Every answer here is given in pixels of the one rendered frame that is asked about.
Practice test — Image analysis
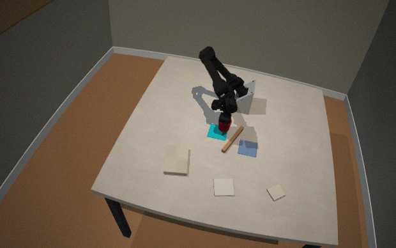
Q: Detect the tan wooden bar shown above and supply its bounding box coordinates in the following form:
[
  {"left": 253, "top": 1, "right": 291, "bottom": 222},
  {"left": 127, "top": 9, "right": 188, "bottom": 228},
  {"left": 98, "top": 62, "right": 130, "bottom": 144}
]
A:
[{"left": 222, "top": 126, "right": 244, "bottom": 153}]

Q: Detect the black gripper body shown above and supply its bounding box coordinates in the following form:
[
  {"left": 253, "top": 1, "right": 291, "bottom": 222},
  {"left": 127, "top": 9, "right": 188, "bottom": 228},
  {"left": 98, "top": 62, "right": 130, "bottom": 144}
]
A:
[{"left": 219, "top": 101, "right": 231, "bottom": 124}]

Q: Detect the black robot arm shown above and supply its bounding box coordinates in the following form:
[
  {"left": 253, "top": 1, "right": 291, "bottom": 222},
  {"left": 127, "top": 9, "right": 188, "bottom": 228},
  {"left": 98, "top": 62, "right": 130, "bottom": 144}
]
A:
[{"left": 199, "top": 46, "right": 248, "bottom": 113}]

